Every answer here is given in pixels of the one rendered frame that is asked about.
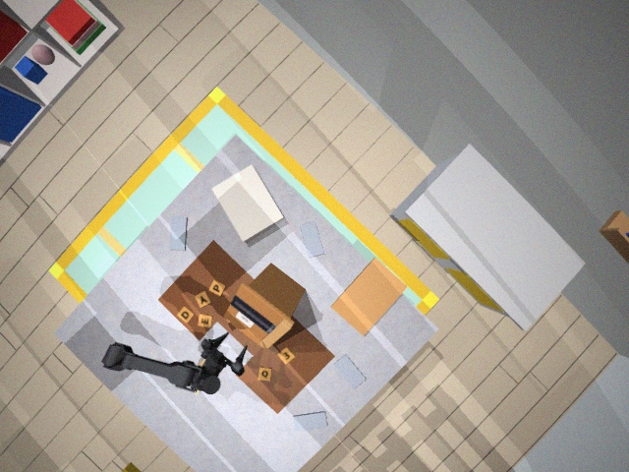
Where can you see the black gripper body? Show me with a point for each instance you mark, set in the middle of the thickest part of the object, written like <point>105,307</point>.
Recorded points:
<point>236,368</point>

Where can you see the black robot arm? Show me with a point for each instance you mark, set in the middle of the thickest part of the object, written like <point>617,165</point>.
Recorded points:
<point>121,357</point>

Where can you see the white paper ticket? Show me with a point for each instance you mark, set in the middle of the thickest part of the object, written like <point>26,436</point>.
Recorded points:
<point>245,320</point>

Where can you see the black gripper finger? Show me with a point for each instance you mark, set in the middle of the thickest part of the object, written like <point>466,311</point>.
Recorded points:
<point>218,340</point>
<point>240,358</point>

